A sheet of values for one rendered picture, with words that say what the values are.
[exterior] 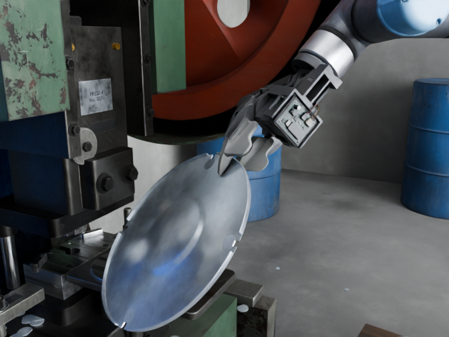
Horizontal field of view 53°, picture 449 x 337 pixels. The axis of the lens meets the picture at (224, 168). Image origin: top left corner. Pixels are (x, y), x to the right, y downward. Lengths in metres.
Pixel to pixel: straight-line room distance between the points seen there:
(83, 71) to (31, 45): 0.14
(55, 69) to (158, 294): 0.32
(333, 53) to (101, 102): 0.36
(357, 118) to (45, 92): 3.49
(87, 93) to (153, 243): 0.25
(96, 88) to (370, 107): 3.33
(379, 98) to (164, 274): 3.40
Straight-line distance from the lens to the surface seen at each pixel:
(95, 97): 0.74
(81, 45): 0.73
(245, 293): 0.98
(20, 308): 0.81
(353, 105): 3.96
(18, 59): 0.59
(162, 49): 0.81
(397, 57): 3.87
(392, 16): 0.62
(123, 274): 0.72
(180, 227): 0.66
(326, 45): 0.68
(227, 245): 0.58
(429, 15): 0.62
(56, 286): 0.83
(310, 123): 0.65
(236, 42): 1.01
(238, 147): 0.65
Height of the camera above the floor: 1.15
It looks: 16 degrees down
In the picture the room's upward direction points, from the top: straight up
